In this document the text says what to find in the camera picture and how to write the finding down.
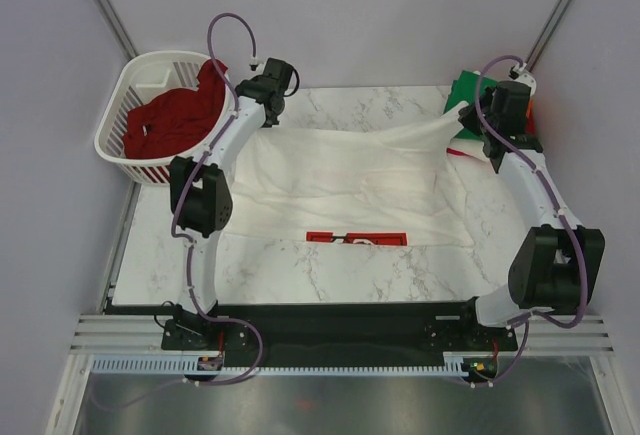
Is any white plastic laundry basket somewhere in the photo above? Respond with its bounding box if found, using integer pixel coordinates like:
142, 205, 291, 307
94, 51, 233, 186

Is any green folded t-shirt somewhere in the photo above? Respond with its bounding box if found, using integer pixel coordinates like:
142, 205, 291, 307
444, 70, 498, 141

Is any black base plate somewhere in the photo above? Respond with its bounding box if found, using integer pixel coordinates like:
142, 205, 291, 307
106, 300, 522, 386

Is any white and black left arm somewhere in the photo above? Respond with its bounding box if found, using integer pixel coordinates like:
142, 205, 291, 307
162, 58, 300, 350

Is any dark red folded t-shirt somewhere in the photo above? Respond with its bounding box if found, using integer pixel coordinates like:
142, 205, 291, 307
525, 113, 536, 135

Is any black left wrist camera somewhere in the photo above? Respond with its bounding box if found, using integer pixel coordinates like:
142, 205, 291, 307
263, 58, 300, 92

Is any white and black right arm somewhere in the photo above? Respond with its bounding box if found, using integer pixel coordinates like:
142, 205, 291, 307
457, 80, 605, 349

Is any pink folded t-shirt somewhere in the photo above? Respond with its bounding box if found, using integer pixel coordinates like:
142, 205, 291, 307
446, 148, 469, 157

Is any red t-shirt in basket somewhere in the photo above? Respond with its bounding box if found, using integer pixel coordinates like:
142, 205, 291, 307
122, 60, 227, 160

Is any white Coca-Cola t-shirt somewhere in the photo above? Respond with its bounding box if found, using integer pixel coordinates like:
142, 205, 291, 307
226, 111, 473, 247

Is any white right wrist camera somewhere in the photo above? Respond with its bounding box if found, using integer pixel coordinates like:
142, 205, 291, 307
509, 64, 537, 98

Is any white slotted cable duct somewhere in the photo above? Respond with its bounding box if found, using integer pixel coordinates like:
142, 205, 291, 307
90, 354, 493, 377

